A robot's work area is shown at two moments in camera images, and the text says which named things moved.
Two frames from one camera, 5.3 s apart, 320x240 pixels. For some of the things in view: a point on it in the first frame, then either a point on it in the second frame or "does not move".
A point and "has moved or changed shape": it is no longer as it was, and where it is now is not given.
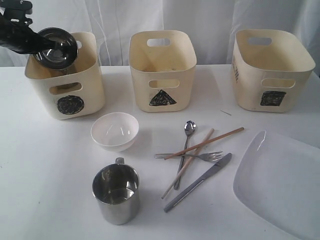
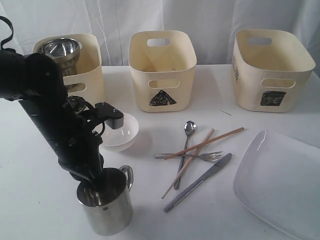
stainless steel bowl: x=62 y=56 has moved or changed shape
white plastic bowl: x=115 y=132 does not move
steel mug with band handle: x=116 y=186 has moved or changed shape
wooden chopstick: x=189 y=160 does not move
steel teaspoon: x=189 y=128 does not move
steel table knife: x=222 y=161 does not move
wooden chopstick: x=205 y=143 does not move
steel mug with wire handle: x=65 y=86 → x=69 y=68
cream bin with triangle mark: x=163 y=63 does not move
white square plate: x=278 y=177 does not move
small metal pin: x=225 y=112 does not move
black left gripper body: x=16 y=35 → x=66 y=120
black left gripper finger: x=41 y=44 → x=85 y=183
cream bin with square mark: x=272 y=71 does not move
